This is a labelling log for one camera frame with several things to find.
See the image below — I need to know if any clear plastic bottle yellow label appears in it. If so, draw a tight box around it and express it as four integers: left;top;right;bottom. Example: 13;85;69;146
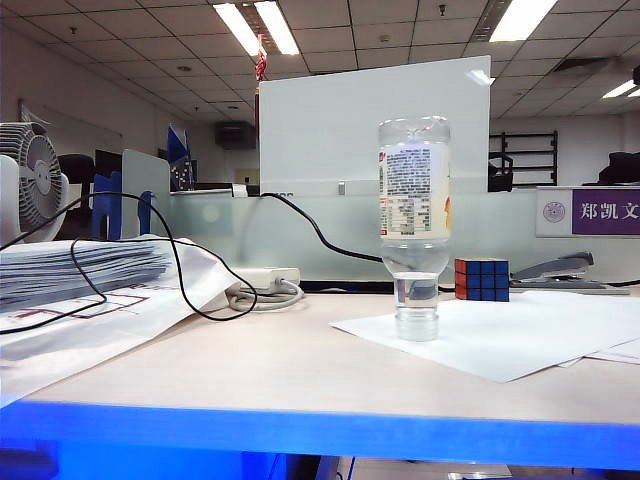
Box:
377;114;451;342

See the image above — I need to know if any frosted glass desk partition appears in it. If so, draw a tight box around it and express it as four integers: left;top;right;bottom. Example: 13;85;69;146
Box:
167;185;640;289

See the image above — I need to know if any white power adapter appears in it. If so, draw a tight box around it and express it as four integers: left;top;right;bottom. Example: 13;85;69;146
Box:
227;267;301;291

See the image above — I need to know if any white board panel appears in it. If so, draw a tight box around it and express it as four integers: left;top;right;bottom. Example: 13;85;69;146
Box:
257;54;492;197

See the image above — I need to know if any rubik's cube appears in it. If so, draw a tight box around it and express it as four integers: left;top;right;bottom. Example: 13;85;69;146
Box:
453;257;511;303

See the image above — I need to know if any blue triangular flag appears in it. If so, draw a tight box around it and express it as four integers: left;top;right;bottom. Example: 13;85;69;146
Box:
166;124;194;165

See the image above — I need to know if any red tassel ornament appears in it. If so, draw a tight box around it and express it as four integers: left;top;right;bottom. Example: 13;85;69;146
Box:
253;34;269;131

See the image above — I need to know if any small white partition panel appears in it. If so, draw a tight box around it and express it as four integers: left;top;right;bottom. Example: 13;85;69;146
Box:
121;148;171;240

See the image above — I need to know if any large white paper sheet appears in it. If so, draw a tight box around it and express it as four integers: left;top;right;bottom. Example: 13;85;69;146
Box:
328;289;640;384

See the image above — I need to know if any paper stack in white bag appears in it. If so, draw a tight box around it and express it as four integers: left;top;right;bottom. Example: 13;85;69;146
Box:
0;233;241;407

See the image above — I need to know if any blue plastic stand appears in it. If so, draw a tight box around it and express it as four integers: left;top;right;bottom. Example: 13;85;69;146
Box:
91;172;154;241

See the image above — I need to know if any fluorescent ceiling light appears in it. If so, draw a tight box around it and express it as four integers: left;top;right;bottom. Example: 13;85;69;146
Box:
212;3;262;57
253;1;301;56
601;74;640;100
488;0;559;44

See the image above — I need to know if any black shelf rack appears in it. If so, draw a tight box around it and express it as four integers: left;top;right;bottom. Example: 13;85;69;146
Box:
488;130;559;189

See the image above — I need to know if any grey stapler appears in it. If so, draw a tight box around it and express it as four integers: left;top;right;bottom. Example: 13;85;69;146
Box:
509;251;595;282

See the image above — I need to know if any black office chair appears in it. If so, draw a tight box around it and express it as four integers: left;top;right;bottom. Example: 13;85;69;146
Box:
57;153;96;226

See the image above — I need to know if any grey flat tray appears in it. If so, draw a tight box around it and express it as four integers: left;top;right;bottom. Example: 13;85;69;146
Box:
508;278;631;296

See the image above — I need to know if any purple name plate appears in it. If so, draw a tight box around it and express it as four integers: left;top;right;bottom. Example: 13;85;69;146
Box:
533;187;640;239

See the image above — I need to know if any white desk fan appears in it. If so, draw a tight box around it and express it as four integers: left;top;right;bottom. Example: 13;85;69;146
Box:
0;122;71;246

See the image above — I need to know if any black hat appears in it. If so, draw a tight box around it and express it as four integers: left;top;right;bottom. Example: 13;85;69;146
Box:
582;152;640;187

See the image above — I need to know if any small white paper sheet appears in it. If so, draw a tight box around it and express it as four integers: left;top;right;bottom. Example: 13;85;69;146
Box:
584;337;640;365

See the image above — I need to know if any thick black cable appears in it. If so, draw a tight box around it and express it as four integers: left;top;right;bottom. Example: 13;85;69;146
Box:
259;192;455;293

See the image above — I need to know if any white adapter cable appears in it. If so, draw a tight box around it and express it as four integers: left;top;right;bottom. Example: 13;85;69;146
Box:
224;279;306;314

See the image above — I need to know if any thin black cable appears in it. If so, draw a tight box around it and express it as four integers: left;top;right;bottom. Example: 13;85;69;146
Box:
0;192;259;335

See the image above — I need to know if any black wall box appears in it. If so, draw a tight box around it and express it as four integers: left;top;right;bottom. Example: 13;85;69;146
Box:
214;122;257;150

